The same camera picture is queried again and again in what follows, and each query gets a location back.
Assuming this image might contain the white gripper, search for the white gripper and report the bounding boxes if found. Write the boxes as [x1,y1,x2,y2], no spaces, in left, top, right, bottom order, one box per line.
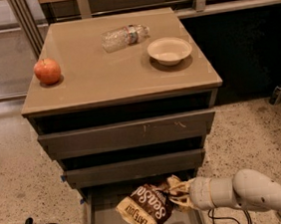
[166,175,214,212]

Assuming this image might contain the brown sea salt chip bag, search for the brown sea salt chip bag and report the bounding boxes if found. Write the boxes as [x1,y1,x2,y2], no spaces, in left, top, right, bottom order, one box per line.
[116,184,173,224]

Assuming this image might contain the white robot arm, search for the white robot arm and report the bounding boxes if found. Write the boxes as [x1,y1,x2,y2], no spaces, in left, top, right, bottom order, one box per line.
[168,168,281,214]

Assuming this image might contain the middle grey drawer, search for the middle grey drawer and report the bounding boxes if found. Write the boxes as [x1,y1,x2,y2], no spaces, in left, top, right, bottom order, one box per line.
[64,148,205,189]

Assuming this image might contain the grey drawer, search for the grey drawer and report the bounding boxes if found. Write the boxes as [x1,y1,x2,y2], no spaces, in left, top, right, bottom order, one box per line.
[38,110,215,160]
[64,148,205,189]

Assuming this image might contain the open bottom drawer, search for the open bottom drawer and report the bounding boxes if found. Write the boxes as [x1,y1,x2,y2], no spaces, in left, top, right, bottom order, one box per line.
[87,176,205,224]

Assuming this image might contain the grey drawer cabinet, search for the grey drawer cabinet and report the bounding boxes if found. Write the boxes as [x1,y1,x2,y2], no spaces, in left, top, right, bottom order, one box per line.
[11,2,238,224]

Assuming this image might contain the top grey drawer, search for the top grey drawer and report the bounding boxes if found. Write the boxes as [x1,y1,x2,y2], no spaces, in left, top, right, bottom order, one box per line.
[38,110,215,160]

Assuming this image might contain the white paper bowl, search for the white paper bowl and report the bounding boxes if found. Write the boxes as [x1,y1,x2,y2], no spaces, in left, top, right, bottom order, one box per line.
[147,37,192,66]

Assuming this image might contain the small grey floor device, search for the small grey floor device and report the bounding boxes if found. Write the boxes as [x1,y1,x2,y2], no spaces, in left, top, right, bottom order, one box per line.
[268,86,281,106]

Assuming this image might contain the clear plastic water bottle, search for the clear plastic water bottle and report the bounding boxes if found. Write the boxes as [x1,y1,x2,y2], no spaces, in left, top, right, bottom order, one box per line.
[101,24,149,53]

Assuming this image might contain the red apple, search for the red apple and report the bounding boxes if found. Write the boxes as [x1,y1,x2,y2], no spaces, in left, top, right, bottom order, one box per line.
[34,58,62,85]

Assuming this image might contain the coiled black cable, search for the coiled black cable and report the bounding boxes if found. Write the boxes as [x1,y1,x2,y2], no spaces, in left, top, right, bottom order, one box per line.
[207,204,253,224]

